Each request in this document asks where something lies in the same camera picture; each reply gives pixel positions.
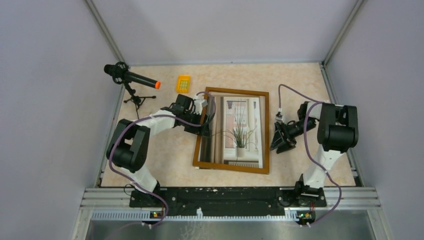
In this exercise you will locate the black microphone orange tip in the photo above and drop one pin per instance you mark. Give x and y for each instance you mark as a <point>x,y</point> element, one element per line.
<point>121,74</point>

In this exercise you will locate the black mini tripod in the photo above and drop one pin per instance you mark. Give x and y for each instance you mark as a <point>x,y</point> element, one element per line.
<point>135,99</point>

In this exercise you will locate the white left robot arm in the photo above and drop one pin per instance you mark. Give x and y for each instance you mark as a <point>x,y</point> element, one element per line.
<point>128,148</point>

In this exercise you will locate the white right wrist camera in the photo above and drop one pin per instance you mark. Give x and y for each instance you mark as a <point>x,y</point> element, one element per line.
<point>279,117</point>

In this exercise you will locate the plant window photo print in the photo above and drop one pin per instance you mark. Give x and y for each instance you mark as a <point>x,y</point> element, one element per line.
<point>237,131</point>

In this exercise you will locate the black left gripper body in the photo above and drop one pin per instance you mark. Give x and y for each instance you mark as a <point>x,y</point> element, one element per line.
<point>192,117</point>

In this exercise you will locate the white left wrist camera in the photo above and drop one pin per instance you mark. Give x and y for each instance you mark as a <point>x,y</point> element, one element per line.
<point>199,105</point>

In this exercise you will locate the aluminium front rail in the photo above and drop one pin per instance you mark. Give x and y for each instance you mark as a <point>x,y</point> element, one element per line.
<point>350,213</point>

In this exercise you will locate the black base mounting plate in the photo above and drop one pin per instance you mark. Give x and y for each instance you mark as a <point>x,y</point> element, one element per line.
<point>226,201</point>

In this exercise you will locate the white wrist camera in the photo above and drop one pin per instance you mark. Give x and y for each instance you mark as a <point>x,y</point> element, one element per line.
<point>199,105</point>
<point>279,117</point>

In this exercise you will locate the wooden picture frame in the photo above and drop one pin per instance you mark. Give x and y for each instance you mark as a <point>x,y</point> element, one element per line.
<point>266,168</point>

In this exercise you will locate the yellow plastic box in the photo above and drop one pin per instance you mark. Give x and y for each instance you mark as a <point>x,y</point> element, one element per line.
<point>183,84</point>

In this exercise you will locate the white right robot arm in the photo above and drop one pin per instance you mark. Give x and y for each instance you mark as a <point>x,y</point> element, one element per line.
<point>337,132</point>

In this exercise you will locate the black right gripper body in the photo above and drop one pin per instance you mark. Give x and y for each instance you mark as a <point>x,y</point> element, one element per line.
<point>296,129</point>

